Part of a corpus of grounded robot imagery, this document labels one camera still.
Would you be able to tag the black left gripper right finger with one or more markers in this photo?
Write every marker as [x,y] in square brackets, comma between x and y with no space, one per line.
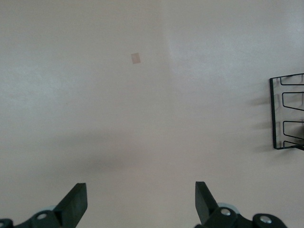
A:
[211,213]

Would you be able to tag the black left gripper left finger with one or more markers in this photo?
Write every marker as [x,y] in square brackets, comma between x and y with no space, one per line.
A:
[69,209]

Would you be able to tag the small square tape marker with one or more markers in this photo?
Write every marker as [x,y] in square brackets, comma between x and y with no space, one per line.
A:
[136,58]

